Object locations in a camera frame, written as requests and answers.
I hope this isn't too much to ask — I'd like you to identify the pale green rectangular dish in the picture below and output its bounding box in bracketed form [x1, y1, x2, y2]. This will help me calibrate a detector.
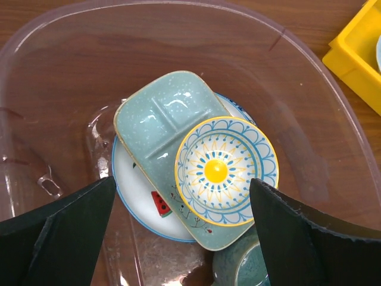
[113, 70, 257, 251]

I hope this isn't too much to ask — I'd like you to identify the yellow rimmed dark bowl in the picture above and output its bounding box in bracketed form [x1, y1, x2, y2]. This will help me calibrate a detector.
[174, 116, 279, 227]

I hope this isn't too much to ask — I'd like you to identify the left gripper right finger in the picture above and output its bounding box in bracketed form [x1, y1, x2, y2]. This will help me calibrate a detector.
[249, 179, 380, 285]

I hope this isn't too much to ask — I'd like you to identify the yellow plastic tray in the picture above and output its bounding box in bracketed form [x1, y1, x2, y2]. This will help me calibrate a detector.
[323, 0, 380, 114]

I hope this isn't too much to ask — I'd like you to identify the blue floral plate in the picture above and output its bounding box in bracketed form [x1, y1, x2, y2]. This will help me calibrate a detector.
[229, 100, 257, 125]

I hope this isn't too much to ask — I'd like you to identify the pale blue rimmed plate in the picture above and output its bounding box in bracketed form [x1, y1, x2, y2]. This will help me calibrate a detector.
[376, 36, 381, 72]

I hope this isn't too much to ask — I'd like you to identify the clear plastic bin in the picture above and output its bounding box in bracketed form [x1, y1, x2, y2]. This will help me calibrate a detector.
[0, 0, 381, 286]

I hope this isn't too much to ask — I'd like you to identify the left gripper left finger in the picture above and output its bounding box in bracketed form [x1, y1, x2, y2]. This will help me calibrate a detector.
[1, 176, 116, 285]

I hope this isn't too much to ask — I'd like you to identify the teal glazed mug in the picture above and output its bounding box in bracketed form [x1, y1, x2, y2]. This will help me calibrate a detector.
[213, 226, 270, 286]

